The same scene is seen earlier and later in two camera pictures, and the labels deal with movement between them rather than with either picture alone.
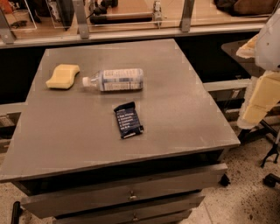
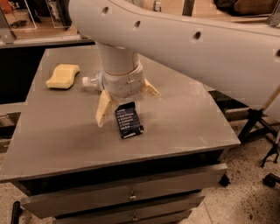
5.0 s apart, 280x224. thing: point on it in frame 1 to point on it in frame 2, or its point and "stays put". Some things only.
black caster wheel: [224, 180] stays put
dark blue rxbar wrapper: [128, 119] stays put
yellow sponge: [63, 77] stays put
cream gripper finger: [248, 50] to [125, 78]
